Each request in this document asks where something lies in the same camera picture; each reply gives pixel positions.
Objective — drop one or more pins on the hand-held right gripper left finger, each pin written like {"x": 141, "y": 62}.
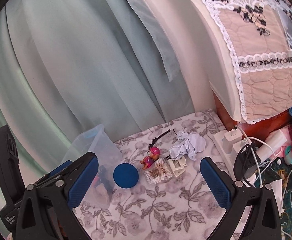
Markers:
{"x": 82, "y": 182}

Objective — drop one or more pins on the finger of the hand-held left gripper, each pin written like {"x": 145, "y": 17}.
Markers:
{"x": 61, "y": 166}

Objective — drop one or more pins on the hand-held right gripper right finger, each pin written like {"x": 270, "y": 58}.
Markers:
{"x": 215, "y": 182}

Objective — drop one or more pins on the white plastic clip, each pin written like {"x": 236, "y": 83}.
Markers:
{"x": 177, "y": 166}

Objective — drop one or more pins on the clear plastic container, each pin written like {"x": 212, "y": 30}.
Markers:
{"x": 103, "y": 145}

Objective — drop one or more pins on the blue round lid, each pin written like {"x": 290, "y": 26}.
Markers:
{"x": 125, "y": 175}

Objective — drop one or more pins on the white paper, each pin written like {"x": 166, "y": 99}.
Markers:
{"x": 188, "y": 145}

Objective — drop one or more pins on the pack of cotton swabs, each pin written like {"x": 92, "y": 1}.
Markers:
{"x": 158, "y": 172}

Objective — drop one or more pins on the pink toy pup figure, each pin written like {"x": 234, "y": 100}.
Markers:
{"x": 151, "y": 157}

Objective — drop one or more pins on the black decorated headband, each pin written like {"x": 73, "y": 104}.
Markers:
{"x": 158, "y": 138}

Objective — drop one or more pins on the dark small toy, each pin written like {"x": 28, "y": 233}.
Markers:
{"x": 105, "y": 180}

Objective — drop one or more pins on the black power adapter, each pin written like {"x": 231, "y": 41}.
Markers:
{"x": 243, "y": 166}

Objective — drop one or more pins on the white power strip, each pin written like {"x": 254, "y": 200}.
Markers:
{"x": 219, "y": 143}

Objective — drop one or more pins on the white phone charger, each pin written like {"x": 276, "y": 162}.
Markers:
{"x": 241, "y": 147}
{"x": 231, "y": 137}

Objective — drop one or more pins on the white tube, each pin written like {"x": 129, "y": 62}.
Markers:
{"x": 273, "y": 145}

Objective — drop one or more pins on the pink cloth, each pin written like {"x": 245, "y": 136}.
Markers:
{"x": 287, "y": 132}

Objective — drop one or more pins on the pale green curtain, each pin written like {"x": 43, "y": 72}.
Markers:
{"x": 73, "y": 55}

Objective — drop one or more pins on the beige quilted lace cover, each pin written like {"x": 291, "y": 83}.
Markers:
{"x": 265, "y": 67}

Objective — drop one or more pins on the brown wooden bed frame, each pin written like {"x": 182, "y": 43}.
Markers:
{"x": 225, "y": 116}

